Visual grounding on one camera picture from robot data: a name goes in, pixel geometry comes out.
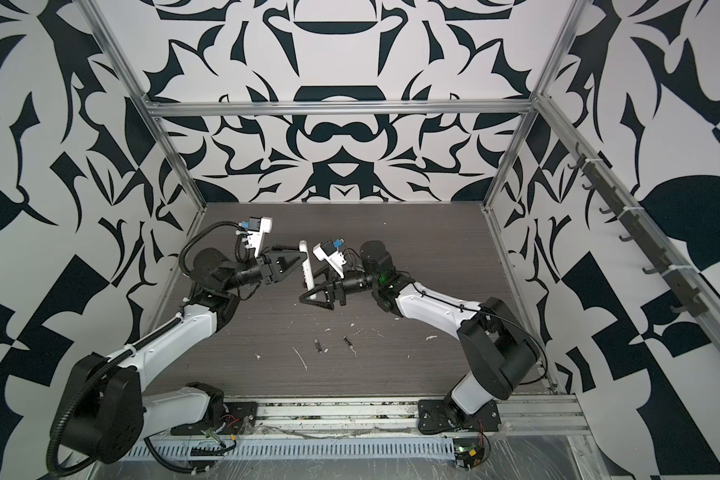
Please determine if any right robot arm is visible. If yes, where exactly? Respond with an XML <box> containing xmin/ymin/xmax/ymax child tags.
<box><xmin>299</xmin><ymin>240</ymin><xmax>548</xmax><ymax>435</ymax></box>

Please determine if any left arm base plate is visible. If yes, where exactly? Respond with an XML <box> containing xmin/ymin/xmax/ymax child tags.
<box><xmin>170</xmin><ymin>401</ymin><xmax>258</xmax><ymax>436</ymax></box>

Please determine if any small electronics board right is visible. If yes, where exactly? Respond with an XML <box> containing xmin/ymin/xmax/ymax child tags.
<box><xmin>454</xmin><ymin>436</ymin><xmax>492</xmax><ymax>471</ymax></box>

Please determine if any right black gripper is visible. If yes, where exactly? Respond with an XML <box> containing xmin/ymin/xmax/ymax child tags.
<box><xmin>306</xmin><ymin>265</ymin><xmax>385</xmax><ymax>314</ymax></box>

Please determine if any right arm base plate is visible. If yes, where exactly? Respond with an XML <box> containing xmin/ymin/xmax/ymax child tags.
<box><xmin>417</xmin><ymin>399</ymin><xmax>502</xmax><ymax>435</ymax></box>

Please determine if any white red remote control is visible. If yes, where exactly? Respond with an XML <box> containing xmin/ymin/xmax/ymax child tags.
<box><xmin>299</xmin><ymin>240</ymin><xmax>315</xmax><ymax>290</ymax></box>

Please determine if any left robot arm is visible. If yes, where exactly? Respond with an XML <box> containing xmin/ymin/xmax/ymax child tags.
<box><xmin>46</xmin><ymin>247</ymin><xmax>308</xmax><ymax>477</ymax></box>

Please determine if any aluminium frame rail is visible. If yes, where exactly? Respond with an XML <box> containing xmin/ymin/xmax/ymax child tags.
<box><xmin>146</xmin><ymin>99</ymin><xmax>532</xmax><ymax>118</ymax></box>

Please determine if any black wall hook rail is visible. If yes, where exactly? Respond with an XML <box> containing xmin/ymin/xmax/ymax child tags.
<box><xmin>569</xmin><ymin>145</ymin><xmax>710</xmax><ymax>318</ymax></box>

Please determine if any white slotted cable duct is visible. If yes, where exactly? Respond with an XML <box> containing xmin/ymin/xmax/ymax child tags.
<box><xmin>153</xmin><ymin>437</ymin><xmax>456</xmax><ymax>461</ymax></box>

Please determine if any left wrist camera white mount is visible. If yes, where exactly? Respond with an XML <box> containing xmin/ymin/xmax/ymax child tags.
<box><xmin>237</xmin><ymin>217</ymin><xmax>273</xmax><ymax>256</ymax></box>

